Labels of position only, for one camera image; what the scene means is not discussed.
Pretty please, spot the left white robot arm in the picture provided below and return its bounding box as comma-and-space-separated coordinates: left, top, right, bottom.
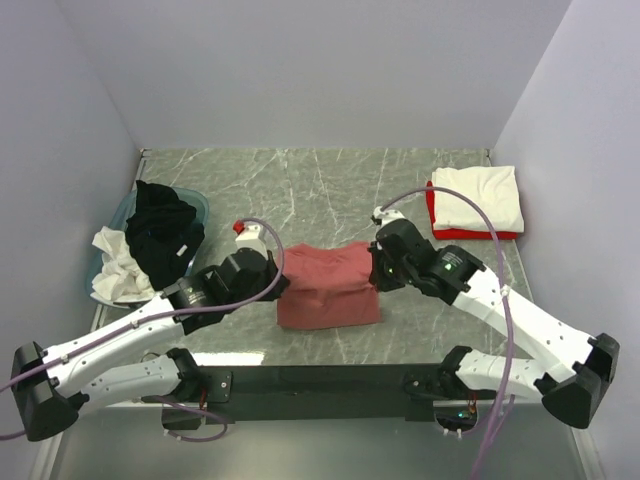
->
6, 248, 289, 442

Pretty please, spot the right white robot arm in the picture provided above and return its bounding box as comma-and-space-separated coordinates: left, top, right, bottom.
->
369, 209, 620, 429

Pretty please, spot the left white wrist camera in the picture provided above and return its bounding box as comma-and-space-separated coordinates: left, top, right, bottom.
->
233, 220, 268, 258

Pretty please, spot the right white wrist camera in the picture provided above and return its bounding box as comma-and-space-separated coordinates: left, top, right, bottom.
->
371, 206, 405, 228

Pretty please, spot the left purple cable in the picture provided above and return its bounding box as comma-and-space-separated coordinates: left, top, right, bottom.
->
0, 217, 287, 444

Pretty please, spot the black base crossbar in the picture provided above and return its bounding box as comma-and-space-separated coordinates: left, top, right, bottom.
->
170, 364, 495, 423

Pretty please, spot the folded red t shirt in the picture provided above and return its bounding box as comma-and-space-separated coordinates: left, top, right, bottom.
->
425, 181, 524, 240

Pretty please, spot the pink t shirt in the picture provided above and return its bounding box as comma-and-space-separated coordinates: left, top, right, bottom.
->
277, 242, 382, 330

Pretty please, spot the folded white t shirt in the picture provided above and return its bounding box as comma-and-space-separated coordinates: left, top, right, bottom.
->
427, 166, 525, 235

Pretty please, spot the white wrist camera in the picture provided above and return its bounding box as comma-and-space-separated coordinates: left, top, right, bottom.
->
371, 206, 405, 228
233, 220, 268, 258

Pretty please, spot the crumpled white t shirt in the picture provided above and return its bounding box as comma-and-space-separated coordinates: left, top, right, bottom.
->
89, 226, 185, 305

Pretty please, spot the black t shirt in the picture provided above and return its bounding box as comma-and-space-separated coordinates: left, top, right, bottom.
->
125, 180, 205, 286

